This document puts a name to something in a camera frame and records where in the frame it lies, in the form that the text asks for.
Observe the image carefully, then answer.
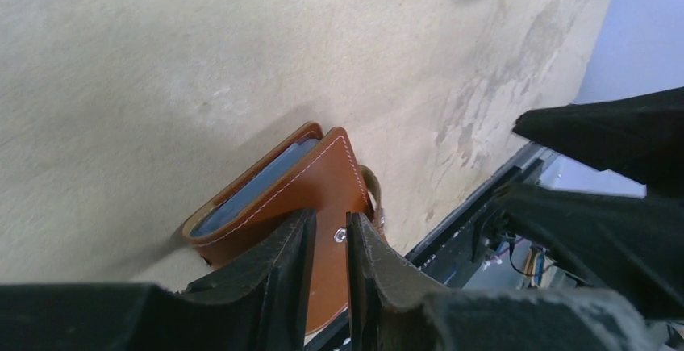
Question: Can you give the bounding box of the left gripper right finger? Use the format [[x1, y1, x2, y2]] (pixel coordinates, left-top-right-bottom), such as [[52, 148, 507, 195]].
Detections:
[[346, 212, 448, 350]]

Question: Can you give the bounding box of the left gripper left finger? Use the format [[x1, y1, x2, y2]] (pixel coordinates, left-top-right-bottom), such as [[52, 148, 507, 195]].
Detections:
[[182, 208, 316, 350]]

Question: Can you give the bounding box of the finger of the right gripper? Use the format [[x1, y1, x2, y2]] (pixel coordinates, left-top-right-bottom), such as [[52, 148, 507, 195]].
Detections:
[[512, 87, 683, 194], [497, 184, 683, 320]]

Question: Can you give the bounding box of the brown leather card holder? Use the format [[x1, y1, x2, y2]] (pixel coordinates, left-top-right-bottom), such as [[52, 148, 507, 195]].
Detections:
[[181, 122, 385, 335]]

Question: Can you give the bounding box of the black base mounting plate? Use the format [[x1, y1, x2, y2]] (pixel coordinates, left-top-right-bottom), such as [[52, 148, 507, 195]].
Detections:
[[304, 142, 568, 351]]

